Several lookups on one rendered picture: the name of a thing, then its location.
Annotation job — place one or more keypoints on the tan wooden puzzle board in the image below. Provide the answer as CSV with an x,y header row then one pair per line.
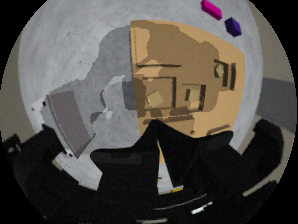
x,y
173,57

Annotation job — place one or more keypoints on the small tan block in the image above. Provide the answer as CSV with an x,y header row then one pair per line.
x,y
154,99
218,70
192,94

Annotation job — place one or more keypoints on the magenta rectangular block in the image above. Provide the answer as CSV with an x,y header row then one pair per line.
x,y
211,9

